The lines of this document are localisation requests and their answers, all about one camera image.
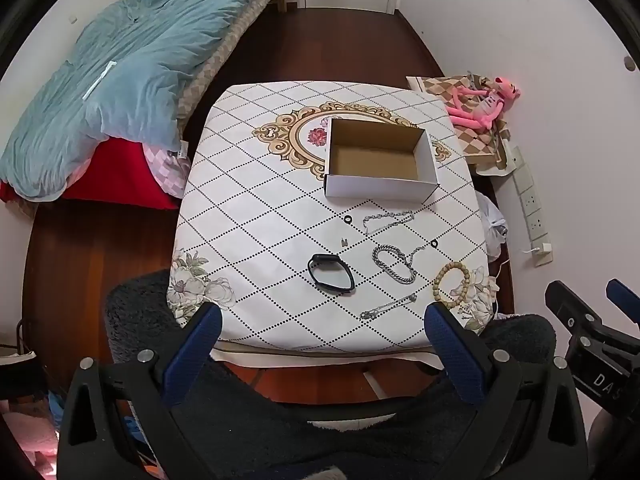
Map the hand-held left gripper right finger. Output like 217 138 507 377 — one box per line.
424 302 589 480

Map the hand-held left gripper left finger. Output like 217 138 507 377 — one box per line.
57 302 223 480

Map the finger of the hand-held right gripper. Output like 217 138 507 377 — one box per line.
606 278 640 341
545 280 601 346

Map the wooden bead bracelet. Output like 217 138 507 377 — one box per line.
432 263 472 307

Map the thick silver chain bracelet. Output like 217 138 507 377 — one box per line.
372 244 421 286

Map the silver chain necklace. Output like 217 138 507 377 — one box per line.
361 211 416 237

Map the black smart band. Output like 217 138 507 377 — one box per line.
307 254 357 295

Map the white cardboard box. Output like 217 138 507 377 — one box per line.
324 117 441 204

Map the white plastic bag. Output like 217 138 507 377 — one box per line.
475 192 508 261

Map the patterned white tablecloth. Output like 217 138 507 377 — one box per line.
167 80 501 353

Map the pink checked pillow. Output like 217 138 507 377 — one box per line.
142 142 191 198

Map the red bed sheet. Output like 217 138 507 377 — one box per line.
0 137 181 211

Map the brown checkered cushion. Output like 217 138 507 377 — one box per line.
406 75 521 176

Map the pink cloth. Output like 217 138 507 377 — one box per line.
0 405 60 480

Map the pink plush toy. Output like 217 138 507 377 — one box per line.
446 77 522 133

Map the light blue duvet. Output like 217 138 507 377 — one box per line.
0 0 291 201

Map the white charger cable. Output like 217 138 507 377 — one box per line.
492 246 534 311

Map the white wall socket strip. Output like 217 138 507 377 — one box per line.
507 145 553 266

